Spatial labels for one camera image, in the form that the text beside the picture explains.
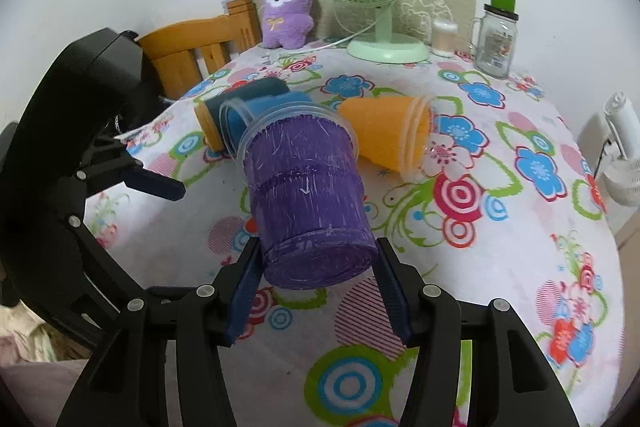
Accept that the small frosted cup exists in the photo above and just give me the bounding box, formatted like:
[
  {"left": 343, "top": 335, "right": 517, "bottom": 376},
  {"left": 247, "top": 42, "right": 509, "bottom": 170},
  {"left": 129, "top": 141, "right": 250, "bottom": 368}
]
[{"left": 430, "top": 18, "right": 460, "bottom": 58}]

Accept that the purple plush toy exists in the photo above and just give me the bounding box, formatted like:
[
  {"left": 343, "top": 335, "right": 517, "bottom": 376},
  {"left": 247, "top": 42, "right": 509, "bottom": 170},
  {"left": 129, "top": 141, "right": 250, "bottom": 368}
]
[{"left": 259, "top": 0, "right": 317, "bottom": 50}]

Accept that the pale pink cloth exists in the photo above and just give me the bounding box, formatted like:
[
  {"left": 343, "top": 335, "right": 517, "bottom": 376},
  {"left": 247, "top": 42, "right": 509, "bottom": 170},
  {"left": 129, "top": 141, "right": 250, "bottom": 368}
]
[{"left": 0, "top": 297, "right": 103, "bottom": 427}]

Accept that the glass jar mug black lid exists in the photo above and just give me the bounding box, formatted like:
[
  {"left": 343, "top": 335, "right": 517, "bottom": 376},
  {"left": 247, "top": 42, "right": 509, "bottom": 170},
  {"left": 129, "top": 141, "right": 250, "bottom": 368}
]
[{"left": 467, "top": 2, "right": 521, "bottom": 81}]

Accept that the white appliance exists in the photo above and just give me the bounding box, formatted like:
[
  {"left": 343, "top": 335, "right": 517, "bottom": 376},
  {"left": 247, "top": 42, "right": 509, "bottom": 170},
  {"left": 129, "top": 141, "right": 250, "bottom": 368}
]
[{"left": 577, "top": 91, "right": 640, "bottom": 230}]

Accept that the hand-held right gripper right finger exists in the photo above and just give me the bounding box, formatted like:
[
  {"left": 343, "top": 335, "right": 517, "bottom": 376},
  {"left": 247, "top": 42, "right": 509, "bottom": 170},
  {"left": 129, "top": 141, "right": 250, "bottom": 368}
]
[{"left": 372, "top": 237, "right": 576, "bottom": 427}]

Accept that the orange plastic cup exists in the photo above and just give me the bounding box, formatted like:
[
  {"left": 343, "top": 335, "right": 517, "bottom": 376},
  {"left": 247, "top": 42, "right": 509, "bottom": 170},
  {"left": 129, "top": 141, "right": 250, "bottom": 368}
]
[{"left": 339, "top": 94, "right": 437, "bottom": 182}]

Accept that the wooden chair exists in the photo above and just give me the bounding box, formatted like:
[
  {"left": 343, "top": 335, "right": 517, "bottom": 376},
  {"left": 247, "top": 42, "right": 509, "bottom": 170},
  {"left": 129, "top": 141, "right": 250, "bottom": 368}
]
[{"left": 137, "top": 0, "right": 264, "bottom": 100}]

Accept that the blue plastic cup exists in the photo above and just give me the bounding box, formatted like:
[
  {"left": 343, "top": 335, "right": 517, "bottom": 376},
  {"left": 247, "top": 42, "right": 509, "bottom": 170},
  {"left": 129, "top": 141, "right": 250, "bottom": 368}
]
[{"left": 194, "top": 78, "right": 315, "bottom": 158}]

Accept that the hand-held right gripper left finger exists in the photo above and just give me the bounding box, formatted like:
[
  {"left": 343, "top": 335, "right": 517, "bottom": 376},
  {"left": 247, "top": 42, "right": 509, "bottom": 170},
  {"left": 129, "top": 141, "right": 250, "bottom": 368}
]
[{"left": 55, "top": 234, "right": 263, "bottom": 427}]

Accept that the purple plastic cup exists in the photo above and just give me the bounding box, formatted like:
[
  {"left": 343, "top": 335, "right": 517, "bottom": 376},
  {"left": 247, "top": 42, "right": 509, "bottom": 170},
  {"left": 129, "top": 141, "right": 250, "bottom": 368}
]
[{"left": 236, "top": 104, "right": 379, "bottom": 292}]

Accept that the white fan cable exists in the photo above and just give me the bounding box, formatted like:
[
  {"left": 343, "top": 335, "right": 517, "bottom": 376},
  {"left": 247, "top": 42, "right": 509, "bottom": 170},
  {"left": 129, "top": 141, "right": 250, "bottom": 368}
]
[{"left": 270, "top": 18, "right": 379, "bottom": 58}]

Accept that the floral tablecloth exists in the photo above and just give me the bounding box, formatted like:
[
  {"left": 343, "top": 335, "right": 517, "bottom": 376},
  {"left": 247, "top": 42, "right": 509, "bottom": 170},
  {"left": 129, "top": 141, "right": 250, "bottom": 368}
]
[{"left": 82, "top": 39, "right": 627, "bottom": 427}]

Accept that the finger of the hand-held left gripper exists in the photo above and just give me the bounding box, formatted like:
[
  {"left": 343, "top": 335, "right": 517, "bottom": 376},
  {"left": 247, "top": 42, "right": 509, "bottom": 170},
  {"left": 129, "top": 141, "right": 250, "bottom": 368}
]
[{"left": 77, "top": 141, "right": 187, "bottom": 202}]

